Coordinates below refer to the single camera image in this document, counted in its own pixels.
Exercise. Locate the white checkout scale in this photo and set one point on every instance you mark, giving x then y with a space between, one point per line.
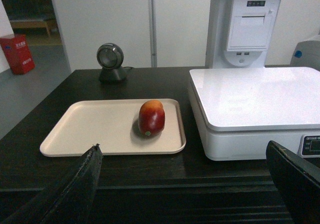
239 111

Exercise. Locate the beige plastic tray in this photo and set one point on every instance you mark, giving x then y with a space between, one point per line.
113 125

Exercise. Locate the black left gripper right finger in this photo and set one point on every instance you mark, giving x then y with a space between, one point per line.
298 182

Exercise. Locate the black round barcode scanner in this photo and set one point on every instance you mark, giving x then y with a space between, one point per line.
110 57

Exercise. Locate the white blue label printer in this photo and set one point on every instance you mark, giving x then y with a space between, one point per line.
306 53

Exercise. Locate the wooden bench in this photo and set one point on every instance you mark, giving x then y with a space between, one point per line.
48 24

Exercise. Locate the red fire extinguisher box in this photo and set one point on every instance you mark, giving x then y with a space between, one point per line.
17 53

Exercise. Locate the dark red mango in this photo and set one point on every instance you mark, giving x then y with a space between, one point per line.
151 118

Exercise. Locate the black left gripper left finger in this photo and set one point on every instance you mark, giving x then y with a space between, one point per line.
67 200

